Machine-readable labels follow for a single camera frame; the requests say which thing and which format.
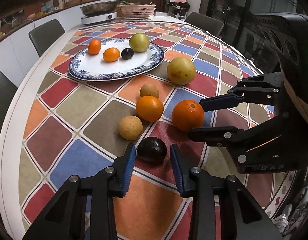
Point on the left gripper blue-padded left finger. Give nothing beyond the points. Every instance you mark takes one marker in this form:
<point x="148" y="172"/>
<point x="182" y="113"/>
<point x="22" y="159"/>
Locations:
<point x="113" y="180"/>

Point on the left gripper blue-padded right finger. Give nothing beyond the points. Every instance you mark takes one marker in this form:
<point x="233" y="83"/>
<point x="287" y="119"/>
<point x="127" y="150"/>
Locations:
<point x="193" y="181"/>

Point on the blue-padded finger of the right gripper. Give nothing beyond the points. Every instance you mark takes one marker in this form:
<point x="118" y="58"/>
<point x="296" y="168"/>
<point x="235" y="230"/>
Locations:
<point x="218" y="136"/>
<point x="221" y="102"/>

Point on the large orange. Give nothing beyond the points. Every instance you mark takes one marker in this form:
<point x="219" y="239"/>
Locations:
<point x="188" y="114"/>

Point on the brown kiwi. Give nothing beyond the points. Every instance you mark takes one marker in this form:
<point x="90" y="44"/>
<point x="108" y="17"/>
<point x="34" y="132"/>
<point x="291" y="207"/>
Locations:
<point x="130" y="127"/>
<point x="149" y="90"/>

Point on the yellow pear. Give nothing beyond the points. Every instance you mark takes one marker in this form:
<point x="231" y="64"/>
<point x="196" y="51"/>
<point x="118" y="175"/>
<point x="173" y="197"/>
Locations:
<point x="181" y="71"/>

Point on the small mandarin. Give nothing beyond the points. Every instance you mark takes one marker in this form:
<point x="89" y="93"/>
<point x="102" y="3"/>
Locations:
<point x="111" y="55"/>
<point x="94" y="47"/>
<point x="149" y="108"/>

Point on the green apple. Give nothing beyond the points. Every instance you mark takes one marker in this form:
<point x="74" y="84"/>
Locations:
<point x="139" y="42"/>

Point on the small mandarin front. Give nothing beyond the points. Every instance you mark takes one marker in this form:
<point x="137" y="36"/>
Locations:
<point x="111" y="55"/>

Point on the right side grey chair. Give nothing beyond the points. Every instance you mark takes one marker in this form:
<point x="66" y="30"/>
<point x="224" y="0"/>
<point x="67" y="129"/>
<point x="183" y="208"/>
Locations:
<point x="206" y="23"/>

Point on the colourful checkered tablecloth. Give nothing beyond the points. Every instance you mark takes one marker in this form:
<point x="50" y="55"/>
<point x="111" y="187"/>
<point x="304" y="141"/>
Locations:
<point x="72" y="127"/>

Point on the small white box on table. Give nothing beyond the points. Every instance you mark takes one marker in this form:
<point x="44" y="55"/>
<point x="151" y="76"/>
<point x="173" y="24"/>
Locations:
<point x="161" y="14"/>

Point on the pink basket with greens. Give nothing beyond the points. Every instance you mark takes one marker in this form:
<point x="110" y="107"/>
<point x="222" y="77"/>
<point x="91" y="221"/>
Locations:
<point x="137" y="10"/>

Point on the near grey dining chair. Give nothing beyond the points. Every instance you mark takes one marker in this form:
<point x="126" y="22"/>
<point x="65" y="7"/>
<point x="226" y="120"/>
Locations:
<point x="7" y="92"/>

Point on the grey dining chair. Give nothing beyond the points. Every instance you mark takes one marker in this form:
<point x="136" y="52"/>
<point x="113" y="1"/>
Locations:
<point x="43" y="36"/>
<point x="7" y="92"/>

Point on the far grey dining chair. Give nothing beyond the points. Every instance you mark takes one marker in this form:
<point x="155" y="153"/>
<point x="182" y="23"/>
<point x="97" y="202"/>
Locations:
<point x="43" y="36"/>

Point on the steel wok pan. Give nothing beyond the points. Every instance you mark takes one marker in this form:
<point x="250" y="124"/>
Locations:
<point x="99" y="8"/>

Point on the white induction cooker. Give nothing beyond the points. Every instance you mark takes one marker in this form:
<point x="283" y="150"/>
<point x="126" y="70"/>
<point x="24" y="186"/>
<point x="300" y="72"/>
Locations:
<point x="88" y="20"/>

